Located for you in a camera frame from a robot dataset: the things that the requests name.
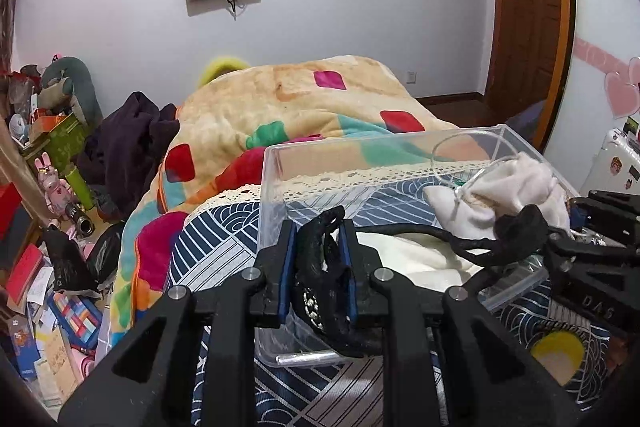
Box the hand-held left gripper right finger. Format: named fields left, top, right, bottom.
left=340, top=219, right=582, bottom=427

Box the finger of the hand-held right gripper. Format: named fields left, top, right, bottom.
left=569, top=190, right=640, bottom=238
left=545, top=229, right=628, bottom=269

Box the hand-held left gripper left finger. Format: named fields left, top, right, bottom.
left=59, top=220, right=297, bottom=427

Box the black strappy garment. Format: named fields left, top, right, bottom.
left=292, top=204, right=551, bottom=359

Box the clear plastic storage box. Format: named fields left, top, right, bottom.
left=257, top=124, right=582, bottom=369

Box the white folded towel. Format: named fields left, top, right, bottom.
left=324, top=229, right=497, bottom=294

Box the white suitcase with stickers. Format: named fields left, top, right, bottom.
left=580, top=116, right=640, bottom=199

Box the blue patterned lace-edged bedspread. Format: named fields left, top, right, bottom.
left=167, top=157, right=628, bottom=427

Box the white cloth pouch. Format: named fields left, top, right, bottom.
left=423, top=152, right=572, bottom=244

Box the colourful patchwork fleece blanket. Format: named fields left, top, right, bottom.
left=97, top=54, right=492, bottom=360

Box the dark purple garment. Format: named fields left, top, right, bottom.
left=75, top=90, right=181, bottom=221

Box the brown wooden door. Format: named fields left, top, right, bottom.
left=487, top=0, right=577, bottom=149

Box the black toy spyglass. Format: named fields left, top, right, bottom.
left=61, top=202, right=96, bottom=239

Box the black plastic bag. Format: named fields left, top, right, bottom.
left=42, top=221, right=127, bottom=294

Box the yellow-green plush toy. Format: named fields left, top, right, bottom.
left=197, top=56, right=251, bottom=88

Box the green cylinder bottle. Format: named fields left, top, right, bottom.
left=62, top=164, right=97, bottom=211

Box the pile of papers and boxes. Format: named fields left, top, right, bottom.
left=0, top=267, right=110, bottom=409

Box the pink bunny toy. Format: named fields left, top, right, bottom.
left=34, top=151, right=77, bottom=222

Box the red book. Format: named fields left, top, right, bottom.
left=4, top=242, right=46, bottom=306

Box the green cardboard box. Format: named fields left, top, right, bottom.
left=21, top=112, right=92, bottom=169

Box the grey plush dinosaur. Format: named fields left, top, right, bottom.
left=39, top=56, right=104, bottom=129

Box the pink heart wall sticker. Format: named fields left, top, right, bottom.
left=603, top=56, right=640, bottom=119

